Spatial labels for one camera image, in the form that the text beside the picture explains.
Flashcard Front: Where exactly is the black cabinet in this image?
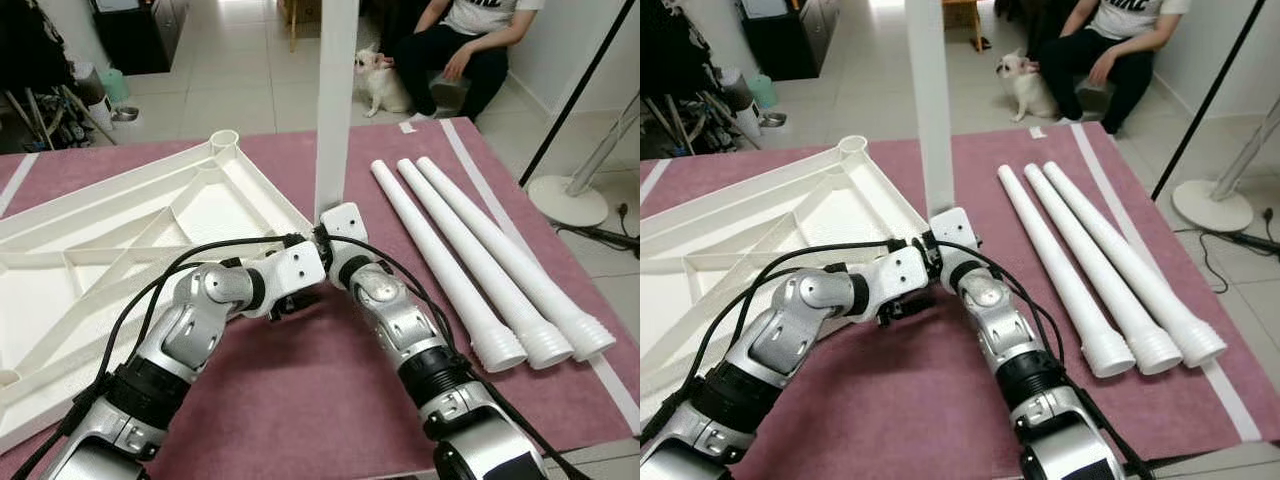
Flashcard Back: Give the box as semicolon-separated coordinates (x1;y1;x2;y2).
90;0;189;76
735;0;829;81

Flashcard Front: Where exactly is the black slanted pole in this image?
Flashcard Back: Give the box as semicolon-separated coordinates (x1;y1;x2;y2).
518;0;639;188
1150;0;1266;201

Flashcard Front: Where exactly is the long white tape strip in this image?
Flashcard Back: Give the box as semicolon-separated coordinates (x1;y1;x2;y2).
0;152;39;216
1070;123;1263;443
440;118;641;433
640;158;671;206

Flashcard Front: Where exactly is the grey white canister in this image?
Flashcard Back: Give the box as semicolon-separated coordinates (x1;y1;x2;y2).
70;62;113;129
718;68;761;141

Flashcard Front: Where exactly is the grey low stool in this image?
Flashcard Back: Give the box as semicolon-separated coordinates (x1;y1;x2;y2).
430;72;479;113
1075;78;1121;113

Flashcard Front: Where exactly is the seated person in white shirt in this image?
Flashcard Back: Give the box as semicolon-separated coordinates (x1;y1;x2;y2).
1035;0;1193;136
390;0;546;123

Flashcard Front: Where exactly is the white plastic table top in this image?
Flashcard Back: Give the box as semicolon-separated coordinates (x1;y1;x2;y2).
0;129;326;456
640;135;936;421

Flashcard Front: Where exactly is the white standing fan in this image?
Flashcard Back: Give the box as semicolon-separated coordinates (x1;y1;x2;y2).
1172;95;1280;234
527;95;641;229

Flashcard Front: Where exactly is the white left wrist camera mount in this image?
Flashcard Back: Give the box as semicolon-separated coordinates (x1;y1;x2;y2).
868;245;931;323
262;240;328;319

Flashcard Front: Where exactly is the clothes rack with dark clothes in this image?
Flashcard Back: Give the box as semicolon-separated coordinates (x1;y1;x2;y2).
0;0;101;151
640;0;746;156

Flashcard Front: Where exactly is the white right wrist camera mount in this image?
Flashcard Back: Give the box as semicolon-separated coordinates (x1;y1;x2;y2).
930;207;981;266
320;202;369;263

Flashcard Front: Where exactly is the black hair dryer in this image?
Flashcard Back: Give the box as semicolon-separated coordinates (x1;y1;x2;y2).
555;205;641;259
1215;208;1280;259

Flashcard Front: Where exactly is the small white dog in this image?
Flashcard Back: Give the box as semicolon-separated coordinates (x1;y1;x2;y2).
995;50;1059;123
354;48;411;119

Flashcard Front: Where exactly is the pink table cloth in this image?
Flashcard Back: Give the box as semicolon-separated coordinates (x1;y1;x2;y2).
0;117;641;480
640;122;1263;480

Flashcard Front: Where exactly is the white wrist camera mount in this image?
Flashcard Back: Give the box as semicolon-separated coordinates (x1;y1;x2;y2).
320;202;369;263
930;207;981;266
868;245;931;323
262;240;328;319

